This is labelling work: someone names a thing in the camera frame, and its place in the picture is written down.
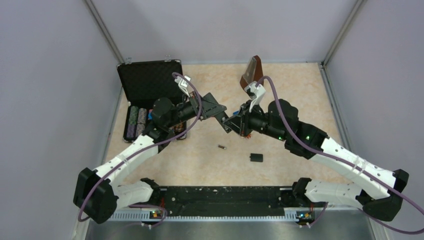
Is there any black remote control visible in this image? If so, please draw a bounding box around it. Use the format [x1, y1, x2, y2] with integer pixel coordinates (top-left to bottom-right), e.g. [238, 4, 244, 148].
[215, 111, 232, 134]

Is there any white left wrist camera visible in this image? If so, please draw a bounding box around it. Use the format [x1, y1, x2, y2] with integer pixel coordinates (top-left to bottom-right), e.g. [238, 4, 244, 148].
[174, 75, 191, 97]

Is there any colourful toy brick train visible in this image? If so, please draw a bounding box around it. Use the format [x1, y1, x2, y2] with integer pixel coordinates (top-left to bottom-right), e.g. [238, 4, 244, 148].
[240, 132, 252, 139]

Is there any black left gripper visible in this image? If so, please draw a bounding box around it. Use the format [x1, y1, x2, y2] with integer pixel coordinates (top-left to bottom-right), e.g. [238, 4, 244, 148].
[166, 90, 227, 128]

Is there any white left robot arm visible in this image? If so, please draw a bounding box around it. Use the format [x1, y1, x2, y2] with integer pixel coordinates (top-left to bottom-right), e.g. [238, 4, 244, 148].
[73, 92, 228, 224]

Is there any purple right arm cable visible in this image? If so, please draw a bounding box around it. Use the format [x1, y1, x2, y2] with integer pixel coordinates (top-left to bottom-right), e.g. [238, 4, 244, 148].
[254, 75, 424, 235]

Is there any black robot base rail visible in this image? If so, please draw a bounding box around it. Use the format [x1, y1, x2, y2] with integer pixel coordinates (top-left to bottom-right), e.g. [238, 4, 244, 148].
[109, 178, 327, 228]

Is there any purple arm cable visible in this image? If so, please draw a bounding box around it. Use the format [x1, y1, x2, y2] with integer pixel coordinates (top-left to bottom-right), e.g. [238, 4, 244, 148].
[254, 75, 424, 235]
[77, 72, 204, 223]

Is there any brown wooden metronome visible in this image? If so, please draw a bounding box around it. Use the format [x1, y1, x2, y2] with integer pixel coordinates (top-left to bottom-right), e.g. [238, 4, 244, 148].
[239, 55, 264, 91]

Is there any black battery cover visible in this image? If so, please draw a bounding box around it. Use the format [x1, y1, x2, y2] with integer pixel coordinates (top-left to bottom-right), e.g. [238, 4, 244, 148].
[249, 153, 264, 163]

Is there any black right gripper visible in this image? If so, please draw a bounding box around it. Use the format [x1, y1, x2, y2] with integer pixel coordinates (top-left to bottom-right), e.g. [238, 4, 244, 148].
[223, 100, 288, 142]

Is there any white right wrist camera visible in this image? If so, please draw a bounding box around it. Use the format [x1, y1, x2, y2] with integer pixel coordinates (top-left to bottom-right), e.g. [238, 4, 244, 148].
[244, 81, 266, 113]

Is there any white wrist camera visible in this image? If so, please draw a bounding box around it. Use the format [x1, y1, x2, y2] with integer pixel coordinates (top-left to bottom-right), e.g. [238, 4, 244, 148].
[244, 81, 266, 113]
[174, 75, 191, 97]

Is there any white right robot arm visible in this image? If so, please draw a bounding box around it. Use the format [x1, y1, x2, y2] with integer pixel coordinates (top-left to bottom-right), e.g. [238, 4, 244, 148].
[223, 99, 409, 222]

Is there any black poker chip case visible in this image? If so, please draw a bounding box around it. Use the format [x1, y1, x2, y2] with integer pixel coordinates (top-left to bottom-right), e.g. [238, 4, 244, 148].
[117, 59, 183, 143]

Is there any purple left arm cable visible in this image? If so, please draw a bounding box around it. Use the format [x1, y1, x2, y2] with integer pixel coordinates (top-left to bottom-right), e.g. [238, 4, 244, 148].
[77, 72, 204, 223]

